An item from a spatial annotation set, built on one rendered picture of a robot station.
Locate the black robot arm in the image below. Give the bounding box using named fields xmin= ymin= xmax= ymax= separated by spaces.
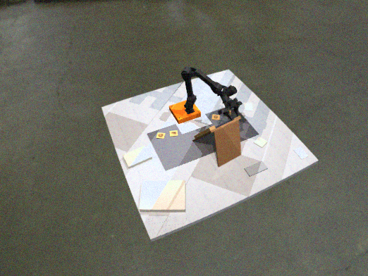
xmin=181 ymin=67 xmax=238 ymax=114

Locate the grey flat rectangular tile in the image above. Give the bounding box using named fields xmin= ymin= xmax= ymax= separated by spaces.
xmin=245 ymin=161 xmax=268 ymax=176

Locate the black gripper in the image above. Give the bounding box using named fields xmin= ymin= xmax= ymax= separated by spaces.
xmin=218 ymin=97 xmax=242 ymax=120

